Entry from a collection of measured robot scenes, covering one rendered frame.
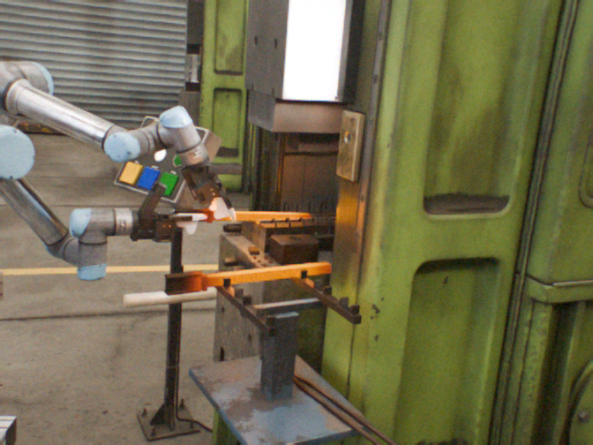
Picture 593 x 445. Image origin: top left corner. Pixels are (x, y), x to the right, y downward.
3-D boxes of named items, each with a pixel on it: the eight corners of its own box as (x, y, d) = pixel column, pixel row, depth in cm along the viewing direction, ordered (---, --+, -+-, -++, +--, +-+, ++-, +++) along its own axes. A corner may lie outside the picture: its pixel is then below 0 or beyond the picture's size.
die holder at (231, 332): (252, 419, 200) (263, 270, 189) (212, 360, 233) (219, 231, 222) (416, 392, 224) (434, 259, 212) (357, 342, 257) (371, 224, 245)
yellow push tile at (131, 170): (132, 183, 249) (141, 165, 250) (119, 179, 253) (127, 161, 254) (135, 185, 250) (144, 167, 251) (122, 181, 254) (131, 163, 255)
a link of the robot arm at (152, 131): (113, 135, 189) (148, 124, 185) (132, 131, 199) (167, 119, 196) (124, 163, 190) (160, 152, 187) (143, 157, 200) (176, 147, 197)
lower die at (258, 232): (264, 252, 204) (266, 224, 201) (241, 233, 221) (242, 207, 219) (386, 245, 221) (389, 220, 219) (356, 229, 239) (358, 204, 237)
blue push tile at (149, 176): (149, 190, 242) (158, 170, 244) (137, 185, 247) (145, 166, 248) (153, 192, 244) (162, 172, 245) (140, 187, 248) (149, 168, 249)
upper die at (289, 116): (273, 131, 195) (274, 97, 192) (247, 122, 212) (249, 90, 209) (400, 134, 212) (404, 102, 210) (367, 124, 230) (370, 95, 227)
